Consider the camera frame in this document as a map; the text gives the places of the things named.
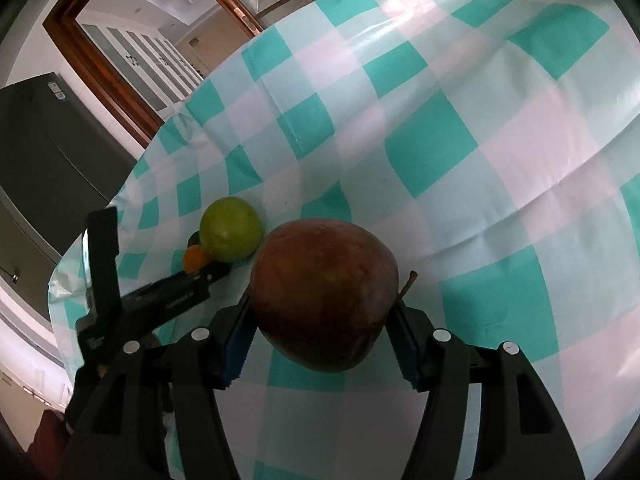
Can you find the teal white checkered tablecloth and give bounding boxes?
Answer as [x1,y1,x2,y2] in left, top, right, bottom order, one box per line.
[47,0,640,480]

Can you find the white cabinet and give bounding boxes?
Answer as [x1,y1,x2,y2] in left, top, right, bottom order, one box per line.
[80,19,207,112]

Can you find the grey refrigerator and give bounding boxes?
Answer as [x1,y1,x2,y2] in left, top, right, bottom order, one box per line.
[0,72,147,273]

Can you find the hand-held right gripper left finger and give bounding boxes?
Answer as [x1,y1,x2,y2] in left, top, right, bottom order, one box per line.
[62,292,259,480]

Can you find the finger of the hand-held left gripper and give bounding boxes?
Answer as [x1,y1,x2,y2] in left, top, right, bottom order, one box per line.
[84,206,124,322]
[119,263,233,335]

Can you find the wooden doorway frame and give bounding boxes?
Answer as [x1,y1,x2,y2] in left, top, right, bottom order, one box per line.
[42,0,262,149]

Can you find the dark red apple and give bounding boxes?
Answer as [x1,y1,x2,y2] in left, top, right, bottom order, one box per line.
[249,218,420,374]

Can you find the green apple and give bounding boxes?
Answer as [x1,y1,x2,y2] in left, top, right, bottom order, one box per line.
[199,197,265,264]

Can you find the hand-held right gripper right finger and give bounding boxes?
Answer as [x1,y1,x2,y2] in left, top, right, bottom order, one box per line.
[384,301,587,480]

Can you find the small orange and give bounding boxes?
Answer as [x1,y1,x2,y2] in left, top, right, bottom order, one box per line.
[182,245,211,275]

